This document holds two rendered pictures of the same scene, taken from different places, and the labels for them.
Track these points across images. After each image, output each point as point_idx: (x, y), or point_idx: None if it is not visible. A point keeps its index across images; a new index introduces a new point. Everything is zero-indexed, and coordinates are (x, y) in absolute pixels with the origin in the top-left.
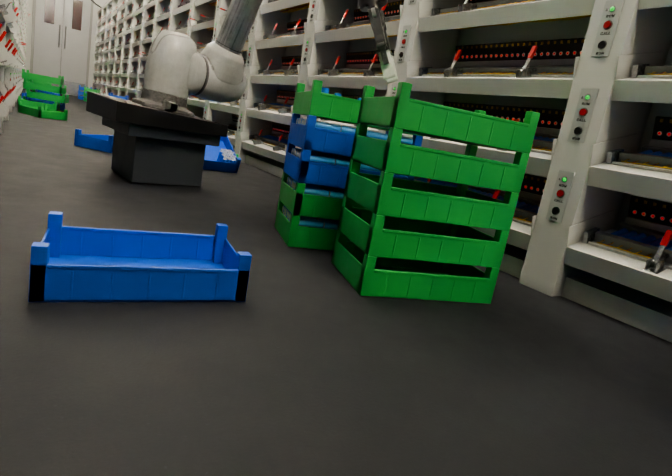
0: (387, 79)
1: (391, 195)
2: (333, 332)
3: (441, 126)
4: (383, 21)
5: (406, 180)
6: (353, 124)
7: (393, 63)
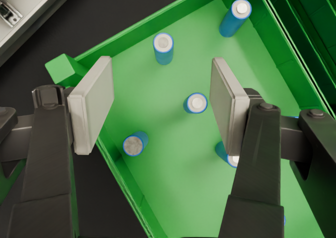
0: (111, 101)
1: None
2: None
3: None
4: (283, 226)
5: (304, 25)
6: (145, 169)
7: (96, 82)
